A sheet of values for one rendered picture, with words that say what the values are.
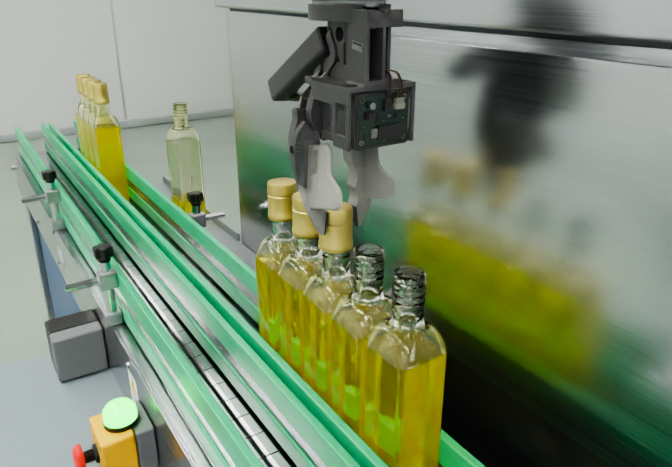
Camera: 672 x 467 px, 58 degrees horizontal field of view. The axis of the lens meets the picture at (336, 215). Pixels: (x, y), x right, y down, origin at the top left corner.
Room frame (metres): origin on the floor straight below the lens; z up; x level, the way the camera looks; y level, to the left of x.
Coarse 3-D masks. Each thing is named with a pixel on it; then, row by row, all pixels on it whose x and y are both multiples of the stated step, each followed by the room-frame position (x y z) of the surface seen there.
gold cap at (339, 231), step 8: (344, 208) 0.56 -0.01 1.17; (352, 208) 0.56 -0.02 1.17; (328, 216) 0.55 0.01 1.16; (336, 216) 0.55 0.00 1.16; (344, 216) 0.55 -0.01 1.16; (352, 216) 0.56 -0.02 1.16; (328, 224) 0.55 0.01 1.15; (336, 224) 0.55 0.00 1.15; (344, 224) 0.55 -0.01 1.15; (352, 224) 0.56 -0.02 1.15; (328, 232) 0.55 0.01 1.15; (336, 232) 0.55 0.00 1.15; (344, 232) 0.55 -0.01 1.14; (352, 232) 0.56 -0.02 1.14; (320, 240) 0.56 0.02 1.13; (328, 240) 0.55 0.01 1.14; (336, 240) 0.55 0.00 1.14; (344, 240) 0.55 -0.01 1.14; (352, 240) 0.56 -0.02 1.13; (320, 248) 0.56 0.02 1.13; (328, 248) 0.55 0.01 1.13; (336, 248) 0.55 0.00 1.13; (344, 248) 0.55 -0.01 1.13
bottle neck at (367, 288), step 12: (360, 252) 0.51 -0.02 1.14; (372, 252) 0.53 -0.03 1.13; (384, 252) 0.51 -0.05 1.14; (360, 264) 0.51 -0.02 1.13; (372, 264) 0.50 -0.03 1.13; (384, 264) 0.51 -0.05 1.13; (360, 276) 0.51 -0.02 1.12; (372, 276) 0.50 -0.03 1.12; (360, 288) 0.51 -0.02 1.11; (372, 288) 0.50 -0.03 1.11; (360, 300) 0.50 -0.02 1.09; (372, 300) 0.50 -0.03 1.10
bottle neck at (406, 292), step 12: (396, 276) 0.46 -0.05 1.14; (408, 276) 0.48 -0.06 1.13; (420, 276) 0.46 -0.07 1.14; (396, 288) 0.46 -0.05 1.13; (408, 288) 0.45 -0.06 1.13; (420, 288) 0.46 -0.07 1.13; (396, 300) 0.46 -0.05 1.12; (408, 300) 0.45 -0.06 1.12; (420, 300) 0.46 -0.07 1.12; (396, 312) 0.46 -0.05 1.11; (408, 312) 0.45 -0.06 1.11; (420, 312) 0.46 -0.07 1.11; (396, 324) 0.46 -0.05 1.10; (408, 324) 0.45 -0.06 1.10; (420, 324) 0.46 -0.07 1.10
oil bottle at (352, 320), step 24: (336, 312) 0.51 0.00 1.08; (360, 312) 0.49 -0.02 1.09; (384, 312) 0.50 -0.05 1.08; (336, 336) 0.51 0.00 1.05; (360, 336) 0.48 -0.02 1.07; (336, 360) 0.51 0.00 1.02; (360, 360) 0.48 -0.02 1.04; (336, 384) 0.51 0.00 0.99; (360, 384) 0.48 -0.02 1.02; (336, 408) 0.51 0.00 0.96; (360, 408) 0.48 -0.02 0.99; (360, 432) 0.48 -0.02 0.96
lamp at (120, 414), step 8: (112, 400) 0.67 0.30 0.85; (120, 400) 0.66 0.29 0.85; (128, 400) 0.67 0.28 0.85; (104, 408) 0.65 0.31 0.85; (112, 408) 0.65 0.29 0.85; (120, 408) 0.65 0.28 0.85; (128, 408) 0.65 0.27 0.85; (136, 408) 0.66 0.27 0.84; (104, 416) 0.64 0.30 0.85; (112, 416) 0.64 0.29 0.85; (120, 416) 0.64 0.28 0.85; (128, 416) 0.64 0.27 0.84; (136, 416) 0.66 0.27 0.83; (104, 424) 0.64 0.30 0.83; (112, 424) 0.64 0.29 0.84; (120, 424) 0.64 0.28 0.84; (128, 424) 0.64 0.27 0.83; (112, 432) 0.64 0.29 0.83; (120, 432) 0.64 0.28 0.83
